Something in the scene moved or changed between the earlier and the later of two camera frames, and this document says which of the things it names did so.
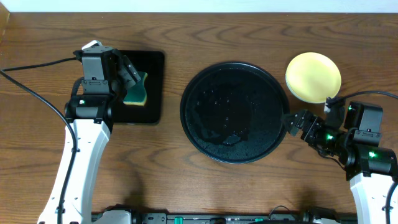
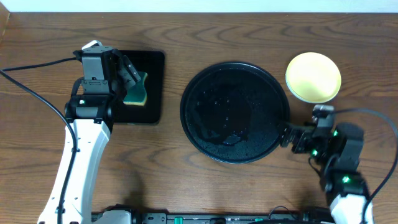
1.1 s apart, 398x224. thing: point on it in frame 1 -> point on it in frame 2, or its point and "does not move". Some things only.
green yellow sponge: [137, 94] does not move
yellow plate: [313, 77] does not move
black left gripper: [127, 73] does not move
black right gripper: [308, 134] -> [299, 147]
